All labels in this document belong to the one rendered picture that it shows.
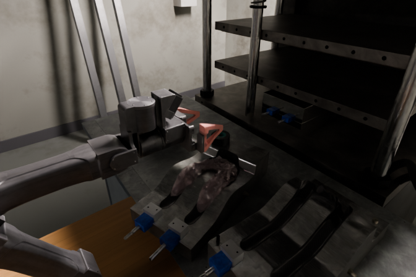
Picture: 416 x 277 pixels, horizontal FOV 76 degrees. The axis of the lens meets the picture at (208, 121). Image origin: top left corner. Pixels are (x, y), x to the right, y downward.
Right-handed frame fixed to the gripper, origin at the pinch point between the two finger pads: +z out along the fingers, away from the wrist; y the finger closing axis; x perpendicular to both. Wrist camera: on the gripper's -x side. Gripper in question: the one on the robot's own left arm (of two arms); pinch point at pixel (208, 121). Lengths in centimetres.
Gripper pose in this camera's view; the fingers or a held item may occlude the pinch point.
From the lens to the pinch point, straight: 68.2
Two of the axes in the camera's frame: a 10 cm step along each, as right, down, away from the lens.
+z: 7.9, -2.7, 5.5
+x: -0.2, 8.9, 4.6
